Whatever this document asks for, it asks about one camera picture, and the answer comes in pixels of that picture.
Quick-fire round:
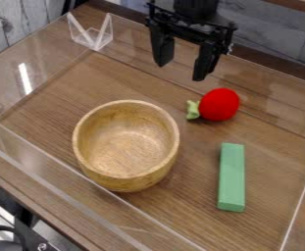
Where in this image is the wooden bowl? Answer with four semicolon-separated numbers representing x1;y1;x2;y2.
72;100;179;192

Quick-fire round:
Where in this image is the black metal table bracket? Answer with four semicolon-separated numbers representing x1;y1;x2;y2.
13;219;59;251

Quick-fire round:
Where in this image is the red plush fruit green stem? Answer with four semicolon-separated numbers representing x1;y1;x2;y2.
186;88;239;122

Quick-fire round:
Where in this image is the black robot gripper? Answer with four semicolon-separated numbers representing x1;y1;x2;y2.
146;0;237;81

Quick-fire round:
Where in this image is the black cable bottom left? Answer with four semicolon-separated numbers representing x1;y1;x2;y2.
0;225;29;251

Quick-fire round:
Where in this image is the green rectangular block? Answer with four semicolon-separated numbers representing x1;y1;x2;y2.
217;142;245;213

